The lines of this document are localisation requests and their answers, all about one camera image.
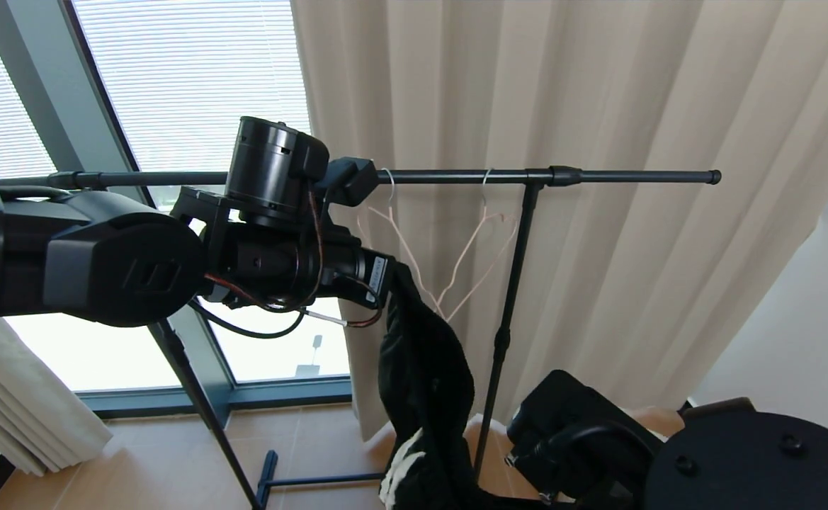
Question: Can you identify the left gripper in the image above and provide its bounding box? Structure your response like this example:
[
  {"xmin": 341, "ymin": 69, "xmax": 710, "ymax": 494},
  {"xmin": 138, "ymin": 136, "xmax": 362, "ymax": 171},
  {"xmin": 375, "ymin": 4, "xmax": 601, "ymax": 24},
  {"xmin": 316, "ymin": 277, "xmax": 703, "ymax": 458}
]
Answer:
[{"xmin": 299, "ymin": 237, "xmax": 395, "ymax": 309}]

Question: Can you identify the black garment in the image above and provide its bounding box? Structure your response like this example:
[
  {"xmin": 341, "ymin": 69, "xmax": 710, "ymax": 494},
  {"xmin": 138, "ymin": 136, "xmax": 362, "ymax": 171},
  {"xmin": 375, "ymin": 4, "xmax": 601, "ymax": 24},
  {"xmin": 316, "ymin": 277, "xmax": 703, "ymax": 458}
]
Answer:
[{"xmin": 377, "ymin": 261, "xmax": 528, "ymax": 510}]

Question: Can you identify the pink clothes hanger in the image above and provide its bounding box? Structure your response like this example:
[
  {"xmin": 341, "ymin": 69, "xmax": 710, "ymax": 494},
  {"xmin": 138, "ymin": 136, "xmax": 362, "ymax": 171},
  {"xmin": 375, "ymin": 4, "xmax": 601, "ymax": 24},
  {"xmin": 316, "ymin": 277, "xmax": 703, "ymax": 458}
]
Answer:
[
  {"xmin": 436, "ymin": 169, "xmax": 521, "ymax": 323},
  {"xmin": 356, "ymin": 169, "xmax": 450, "ymax": 319}
]

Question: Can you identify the black clothes rack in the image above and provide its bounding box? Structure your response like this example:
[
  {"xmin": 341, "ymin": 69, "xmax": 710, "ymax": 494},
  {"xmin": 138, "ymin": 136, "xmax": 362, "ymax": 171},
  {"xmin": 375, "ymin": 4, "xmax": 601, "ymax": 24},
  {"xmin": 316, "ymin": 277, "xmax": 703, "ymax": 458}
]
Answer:
[{"xmin": 0, "ymin": 167, "xmax": 722, "ymax": 510}]

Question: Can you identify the beige curtain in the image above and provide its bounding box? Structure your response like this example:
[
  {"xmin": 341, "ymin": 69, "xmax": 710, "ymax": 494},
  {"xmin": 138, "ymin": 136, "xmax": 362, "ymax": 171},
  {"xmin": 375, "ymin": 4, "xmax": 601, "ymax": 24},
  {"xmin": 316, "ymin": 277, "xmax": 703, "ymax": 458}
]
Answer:
[
  {"xmin": 0, "ymin": 319, "xmax": 113, "ymax": 477},
  {"xmin": 290, "ymin": 0, "xmax": 828, "ymax": 443}
]

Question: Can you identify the window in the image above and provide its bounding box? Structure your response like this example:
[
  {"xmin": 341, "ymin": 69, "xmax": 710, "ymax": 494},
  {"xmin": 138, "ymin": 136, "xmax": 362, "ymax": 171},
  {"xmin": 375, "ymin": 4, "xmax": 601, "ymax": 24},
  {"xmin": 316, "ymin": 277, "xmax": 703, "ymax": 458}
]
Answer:
[{"xmin": 0, "ymin": 0, "xmax": 352, "ymax": 419}]

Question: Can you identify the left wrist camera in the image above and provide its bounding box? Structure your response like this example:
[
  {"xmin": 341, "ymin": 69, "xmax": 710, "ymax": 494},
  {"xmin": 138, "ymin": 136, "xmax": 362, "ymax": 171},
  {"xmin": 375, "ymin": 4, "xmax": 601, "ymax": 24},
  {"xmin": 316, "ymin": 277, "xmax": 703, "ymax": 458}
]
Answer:
[{"xmin": 317, "ymin": 157, "xmax": 380, "ymax": 208}]

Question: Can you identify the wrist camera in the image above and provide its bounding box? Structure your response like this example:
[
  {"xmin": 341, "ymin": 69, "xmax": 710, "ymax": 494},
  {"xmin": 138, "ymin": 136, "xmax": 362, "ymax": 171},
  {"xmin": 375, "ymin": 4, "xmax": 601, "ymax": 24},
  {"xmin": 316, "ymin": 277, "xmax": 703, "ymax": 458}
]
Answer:
[
  {"xmin": 504, "ymin": 368, "xmax": 662, "ymax": 507},
  {"xmin": 317, "ymin": 157, "xmax": 380, "ymax": 208}
]

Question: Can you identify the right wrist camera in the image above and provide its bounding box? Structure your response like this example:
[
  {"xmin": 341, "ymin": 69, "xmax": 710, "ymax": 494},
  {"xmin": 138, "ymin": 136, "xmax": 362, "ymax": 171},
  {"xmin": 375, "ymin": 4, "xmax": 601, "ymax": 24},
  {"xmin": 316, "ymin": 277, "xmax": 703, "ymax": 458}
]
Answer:
[{"xmin": 504, "ymin": 368, "xmax": 662, "ymax": 507}]

